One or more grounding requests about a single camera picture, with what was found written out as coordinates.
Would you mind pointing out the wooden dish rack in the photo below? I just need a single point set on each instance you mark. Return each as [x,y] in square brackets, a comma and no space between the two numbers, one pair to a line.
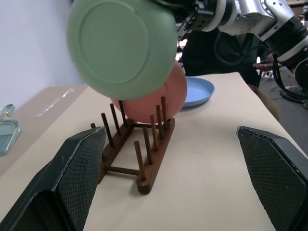
[149,178]

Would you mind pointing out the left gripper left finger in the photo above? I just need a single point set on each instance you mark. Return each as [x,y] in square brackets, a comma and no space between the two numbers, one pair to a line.
[60,183]

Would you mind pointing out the blue plate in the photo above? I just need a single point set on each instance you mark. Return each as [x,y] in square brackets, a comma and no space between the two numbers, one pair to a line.
[197,91]

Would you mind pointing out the green plate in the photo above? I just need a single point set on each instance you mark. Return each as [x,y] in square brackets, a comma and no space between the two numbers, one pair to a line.
[115,48]

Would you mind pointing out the person in dark shirt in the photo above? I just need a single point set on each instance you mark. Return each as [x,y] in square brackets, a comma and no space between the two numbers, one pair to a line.
[231,53]

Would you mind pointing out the clear green dustpan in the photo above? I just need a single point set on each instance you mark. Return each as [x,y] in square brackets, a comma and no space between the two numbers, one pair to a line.
[9,134]

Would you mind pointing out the clear plastic rod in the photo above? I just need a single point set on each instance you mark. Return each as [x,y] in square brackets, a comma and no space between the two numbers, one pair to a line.
[54,103]

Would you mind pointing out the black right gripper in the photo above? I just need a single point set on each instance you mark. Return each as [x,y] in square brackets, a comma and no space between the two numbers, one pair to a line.
[202,14]

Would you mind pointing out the red plate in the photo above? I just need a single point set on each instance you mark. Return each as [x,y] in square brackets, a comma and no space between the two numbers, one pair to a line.
[168,96]

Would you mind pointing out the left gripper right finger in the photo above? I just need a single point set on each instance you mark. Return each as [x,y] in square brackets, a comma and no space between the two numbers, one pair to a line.
[281,183]

